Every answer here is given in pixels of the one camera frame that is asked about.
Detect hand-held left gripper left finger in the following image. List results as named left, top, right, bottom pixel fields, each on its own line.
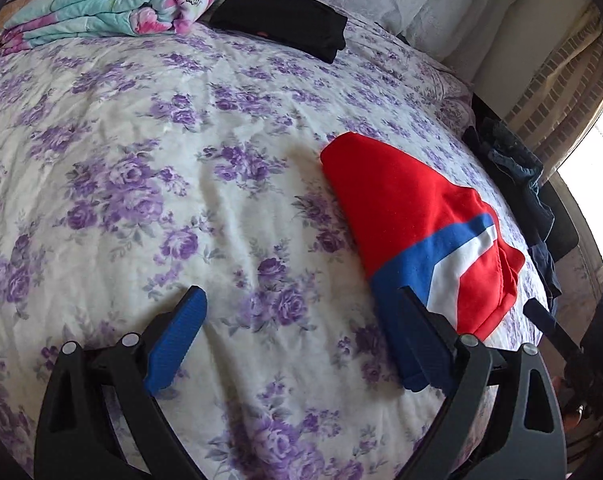
left=34, top=285, right=208, bottom=480

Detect person's right hand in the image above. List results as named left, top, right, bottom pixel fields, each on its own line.
left=553, top=376, right=585, bottom=428

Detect folded black cloth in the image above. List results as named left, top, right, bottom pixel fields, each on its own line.
left=209, top=0, right=348, bottom=64

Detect bright window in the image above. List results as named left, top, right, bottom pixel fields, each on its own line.
left=556, top=110, right=603, bottom=271

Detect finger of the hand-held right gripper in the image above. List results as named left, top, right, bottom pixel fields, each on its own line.
left=524, top=299, right=585, bottom=361

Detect purple floral bedspread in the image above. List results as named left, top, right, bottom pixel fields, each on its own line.
left=0, top=7, right=557, bottom=480

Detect folded teal pink floral blanket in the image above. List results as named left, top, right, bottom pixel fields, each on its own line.
left=0, top=0, right=231, bottom=51

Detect brick patterned curtain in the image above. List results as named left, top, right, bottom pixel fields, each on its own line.
left=501, top=5, right=603, bottom=171

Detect red blue white pants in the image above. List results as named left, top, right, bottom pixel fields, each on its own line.
left=320, top=131, right=526, bottom=392

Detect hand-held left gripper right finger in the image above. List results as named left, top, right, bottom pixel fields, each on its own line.
left=398, top=285, right=567, bottom=480

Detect pile of dark clothes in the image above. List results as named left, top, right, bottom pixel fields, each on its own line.
left=462, top=117, right=579, bottom=301

